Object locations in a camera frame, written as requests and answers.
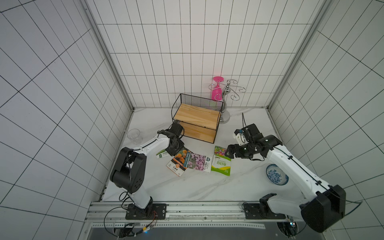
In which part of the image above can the green zinnia seed bag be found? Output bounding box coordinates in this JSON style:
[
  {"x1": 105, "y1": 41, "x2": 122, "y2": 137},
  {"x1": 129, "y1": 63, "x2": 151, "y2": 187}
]
[{"x1": 211, "y1": 146, "x2": 231, "y2": 176}]

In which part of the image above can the mixed flower seed bag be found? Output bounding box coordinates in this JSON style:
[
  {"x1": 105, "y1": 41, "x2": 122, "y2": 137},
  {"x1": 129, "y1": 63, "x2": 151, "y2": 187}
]
[{"x1": 156, "y1": 150, "x2": 170, "y2": 159}]

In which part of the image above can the black wire wooden shelf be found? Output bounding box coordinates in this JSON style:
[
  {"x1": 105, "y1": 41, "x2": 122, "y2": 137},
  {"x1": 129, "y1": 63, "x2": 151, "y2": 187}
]
[{"x1": 171, "y1": 94, "x2": 224, "y2": 144}]

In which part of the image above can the orange flower seed bag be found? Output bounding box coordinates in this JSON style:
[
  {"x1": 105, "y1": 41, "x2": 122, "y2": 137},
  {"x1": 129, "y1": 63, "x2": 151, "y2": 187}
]
[{"x1": 167, "y1": 148, "x2": 191, "y2": 177}]

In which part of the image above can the purple flower seed bag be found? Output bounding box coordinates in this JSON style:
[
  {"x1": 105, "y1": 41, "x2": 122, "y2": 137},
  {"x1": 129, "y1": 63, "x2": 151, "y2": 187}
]
[{"x1": 187, "y1": 153, "x2": 212, "y2": 173}]

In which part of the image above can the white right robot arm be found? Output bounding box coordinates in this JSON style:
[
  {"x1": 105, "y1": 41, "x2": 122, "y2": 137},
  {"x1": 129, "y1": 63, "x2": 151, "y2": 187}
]
[{"x1": 225, "y1": 132, "x2": 346, "y2": 233}]

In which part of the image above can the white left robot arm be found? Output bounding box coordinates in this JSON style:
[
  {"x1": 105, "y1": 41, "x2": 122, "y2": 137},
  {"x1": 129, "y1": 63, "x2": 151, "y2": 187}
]
[{"x1": 110, "y1": 122, "x2": 184, "y2": 214}]

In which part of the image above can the blue patterned bowl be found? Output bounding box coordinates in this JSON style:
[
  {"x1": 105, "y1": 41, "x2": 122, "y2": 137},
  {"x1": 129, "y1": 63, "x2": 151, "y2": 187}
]
[{"x1": 266, "y1": 164, "x2": 289, "y2": 186}]

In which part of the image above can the clear plastic cup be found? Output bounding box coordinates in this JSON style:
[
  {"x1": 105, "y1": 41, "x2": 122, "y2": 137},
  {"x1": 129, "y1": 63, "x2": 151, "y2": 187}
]
[{"x1": 127, "y1": 129, "x2": 142, "y2": 145}]

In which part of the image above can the chrome glass holder stand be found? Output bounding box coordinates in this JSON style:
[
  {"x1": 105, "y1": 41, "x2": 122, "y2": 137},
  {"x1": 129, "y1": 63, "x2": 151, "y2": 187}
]
[{"x1": 209, "y1": 79, "x2": 246, "y2": 124}]

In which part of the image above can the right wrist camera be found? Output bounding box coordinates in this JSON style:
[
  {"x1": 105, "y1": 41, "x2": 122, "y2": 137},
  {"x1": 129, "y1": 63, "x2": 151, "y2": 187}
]
[{"x1": 233, "y1": 124, "x2": 264, "y2": 145}]

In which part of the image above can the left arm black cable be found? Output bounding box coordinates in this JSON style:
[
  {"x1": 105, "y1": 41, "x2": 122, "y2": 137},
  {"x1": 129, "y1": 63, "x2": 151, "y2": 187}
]
[{"x1": 103, "y1": 137, "x2": 157, "y2": 238}]

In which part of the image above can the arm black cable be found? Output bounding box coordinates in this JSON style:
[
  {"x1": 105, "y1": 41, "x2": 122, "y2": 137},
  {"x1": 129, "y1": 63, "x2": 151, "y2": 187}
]
[
  {"x1": 103, "y1": 137, "x2": 157, "y2": 238},
  {"x1": 241, "y1": 112, "x2": 363, "y2": 217}
]

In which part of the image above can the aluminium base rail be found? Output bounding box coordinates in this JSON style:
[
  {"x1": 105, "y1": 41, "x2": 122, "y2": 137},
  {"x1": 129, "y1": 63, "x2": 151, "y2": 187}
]
[{"x1": 85, "y1": 202, "x2": 305, "y2": 229}]

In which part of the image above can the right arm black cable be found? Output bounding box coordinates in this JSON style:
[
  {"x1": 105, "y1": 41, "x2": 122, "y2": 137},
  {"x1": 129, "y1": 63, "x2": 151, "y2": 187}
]
[{"x1": 241, "y1": 112, "x2": 363, "y2": 217}]

